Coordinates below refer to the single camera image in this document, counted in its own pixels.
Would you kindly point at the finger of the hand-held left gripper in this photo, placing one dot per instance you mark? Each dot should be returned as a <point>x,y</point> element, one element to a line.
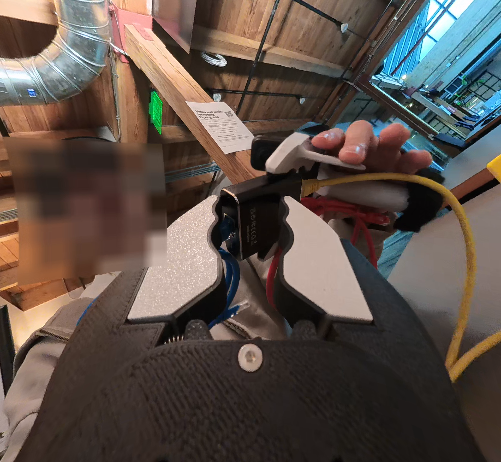
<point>285,148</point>

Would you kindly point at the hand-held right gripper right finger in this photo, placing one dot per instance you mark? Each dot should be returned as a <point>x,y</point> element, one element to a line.
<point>321,274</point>

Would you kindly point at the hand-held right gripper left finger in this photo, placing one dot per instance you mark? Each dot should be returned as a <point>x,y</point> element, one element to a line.
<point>184,266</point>

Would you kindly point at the black ethernet splitter box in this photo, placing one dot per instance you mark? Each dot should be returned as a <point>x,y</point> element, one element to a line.
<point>254,203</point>

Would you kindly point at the yellow plastic bin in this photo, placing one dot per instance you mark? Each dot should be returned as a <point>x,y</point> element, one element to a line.
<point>495,168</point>

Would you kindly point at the person's left hand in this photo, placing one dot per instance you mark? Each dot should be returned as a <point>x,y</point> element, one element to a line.
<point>372,144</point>

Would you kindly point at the white paper notice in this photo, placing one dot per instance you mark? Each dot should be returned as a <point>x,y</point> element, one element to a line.
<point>219,125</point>

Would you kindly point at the wooden support pillar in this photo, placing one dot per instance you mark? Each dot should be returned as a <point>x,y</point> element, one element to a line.
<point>168,74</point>

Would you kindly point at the person's grey sweater torso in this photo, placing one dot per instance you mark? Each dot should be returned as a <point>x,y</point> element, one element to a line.
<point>39,372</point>

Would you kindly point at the silver ventilation duct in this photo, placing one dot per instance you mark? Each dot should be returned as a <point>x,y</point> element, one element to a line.
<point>78,19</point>

